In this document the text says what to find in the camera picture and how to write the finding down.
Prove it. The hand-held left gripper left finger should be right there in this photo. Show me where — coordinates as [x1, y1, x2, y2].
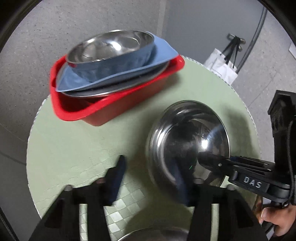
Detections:
[30, 155, 127, 241]

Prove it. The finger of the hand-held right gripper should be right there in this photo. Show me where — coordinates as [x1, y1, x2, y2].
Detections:
[229, 156, 274, 172]
[198, 152, 234, 179]

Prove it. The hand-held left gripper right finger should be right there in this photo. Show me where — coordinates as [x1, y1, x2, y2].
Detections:
[170, 160, 268, 241]

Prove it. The large stainless steel bowl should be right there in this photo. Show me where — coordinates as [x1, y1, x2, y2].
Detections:
[145, 100, 231, 205]

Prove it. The red plastic basin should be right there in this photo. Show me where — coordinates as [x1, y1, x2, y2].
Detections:
[50, 54, 186, 127]

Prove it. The person's right hand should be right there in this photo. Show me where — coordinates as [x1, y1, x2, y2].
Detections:
[255, 201, 296, 237]

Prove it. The stainless steel plate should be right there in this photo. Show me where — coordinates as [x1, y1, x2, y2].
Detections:
[58, 61, 172, 98]

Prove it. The white bag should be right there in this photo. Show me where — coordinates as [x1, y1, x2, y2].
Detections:
[203, 48, 238, 85]

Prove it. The black tripod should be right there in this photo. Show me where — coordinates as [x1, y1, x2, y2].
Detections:
[221, 34, 246, 64]

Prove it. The blue steel-lined bowl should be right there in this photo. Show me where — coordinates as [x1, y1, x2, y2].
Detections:
[66, 29, 156, 83]

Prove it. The blue plate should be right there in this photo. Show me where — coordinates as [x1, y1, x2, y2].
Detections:
[55, 35, 179, 92]

